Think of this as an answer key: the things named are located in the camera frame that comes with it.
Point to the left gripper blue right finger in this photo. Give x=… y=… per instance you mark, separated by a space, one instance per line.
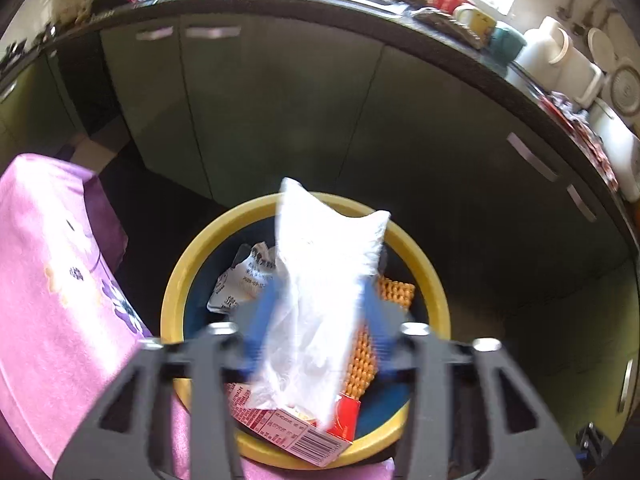
x=392 y=349

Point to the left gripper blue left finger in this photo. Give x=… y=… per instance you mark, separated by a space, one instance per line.
x=253 y=318

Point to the orange foam fruit net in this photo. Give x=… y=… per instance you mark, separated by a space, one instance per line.
x=362 y=365

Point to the red white carton box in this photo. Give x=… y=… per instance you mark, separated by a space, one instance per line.
x=297 y=434

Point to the white tissue paper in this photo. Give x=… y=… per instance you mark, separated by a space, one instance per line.
x=324 y=261

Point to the white paper wrapper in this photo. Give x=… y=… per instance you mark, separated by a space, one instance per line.
x=253 y=267

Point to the yellow rimmed blue trash bin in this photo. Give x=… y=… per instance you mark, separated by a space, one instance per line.
x=191 y=263

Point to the green lower kitchen cabinets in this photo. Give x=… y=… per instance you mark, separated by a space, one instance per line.
x=203 y=112

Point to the pink floral tablecloth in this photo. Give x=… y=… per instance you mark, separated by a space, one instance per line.
x=67 y=328

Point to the white rice cooker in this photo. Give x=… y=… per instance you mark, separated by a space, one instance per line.
x=621 y=146

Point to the teal mug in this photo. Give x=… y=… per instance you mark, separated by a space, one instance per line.
x=505 y=43

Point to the yellow mug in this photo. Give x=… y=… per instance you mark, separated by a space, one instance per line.
x=481 y=23

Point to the white plastic jug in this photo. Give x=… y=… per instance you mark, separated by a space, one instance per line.
x=552 y=62

